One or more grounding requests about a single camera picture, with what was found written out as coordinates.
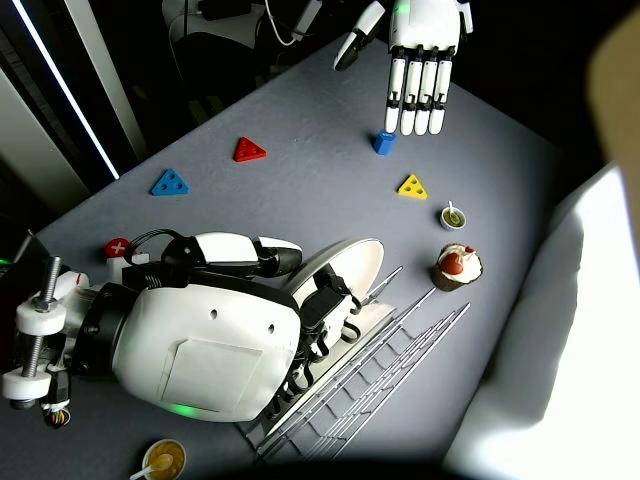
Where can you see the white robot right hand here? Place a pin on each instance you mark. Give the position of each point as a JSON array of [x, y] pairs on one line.
[[200, 350]]

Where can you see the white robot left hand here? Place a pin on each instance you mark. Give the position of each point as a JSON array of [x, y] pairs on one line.
[[425, 30]]

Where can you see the white plate two leaf prints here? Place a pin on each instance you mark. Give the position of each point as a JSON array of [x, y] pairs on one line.
[[360, 260]]

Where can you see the small dip cup yellow sauce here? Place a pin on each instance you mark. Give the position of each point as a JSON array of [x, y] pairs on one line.
[[172, 452]]

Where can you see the tiny white spoon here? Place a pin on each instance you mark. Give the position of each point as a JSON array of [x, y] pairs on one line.
[[162, 461], [451, 207]]

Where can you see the blue hexagonal prism block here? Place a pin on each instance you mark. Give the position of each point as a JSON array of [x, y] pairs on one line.
[[384, 144]]

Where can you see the red cylinder block white cross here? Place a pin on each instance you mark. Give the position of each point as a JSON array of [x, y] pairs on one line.
[[117, 247]]

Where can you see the yellow triangle block three holes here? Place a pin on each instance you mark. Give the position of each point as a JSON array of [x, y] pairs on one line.
[[412, 189]]

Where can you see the blue triangle block three holes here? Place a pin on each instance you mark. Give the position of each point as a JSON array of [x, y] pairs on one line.
[[170, 186]]

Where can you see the small dip cup green sauce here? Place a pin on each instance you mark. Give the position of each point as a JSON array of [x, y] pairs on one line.
[[452, 222]]

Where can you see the blurred beige object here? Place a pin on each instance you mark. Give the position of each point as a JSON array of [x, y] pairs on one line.
[[617, 90]]

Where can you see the red triangle block three holes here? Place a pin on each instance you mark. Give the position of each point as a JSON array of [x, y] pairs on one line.
[[249, 151]]

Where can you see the cupcake with cream and strawberry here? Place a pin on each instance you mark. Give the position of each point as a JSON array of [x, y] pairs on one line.
[[455, 272]]

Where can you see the glowing white light strip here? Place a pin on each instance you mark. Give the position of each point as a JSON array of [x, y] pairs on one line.
[[65, 97]]

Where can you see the white cloth backdrop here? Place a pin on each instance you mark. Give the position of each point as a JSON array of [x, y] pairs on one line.
[[560, 350]]

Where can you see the white frame post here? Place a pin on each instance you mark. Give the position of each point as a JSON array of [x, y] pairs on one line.
[[107, 75]]

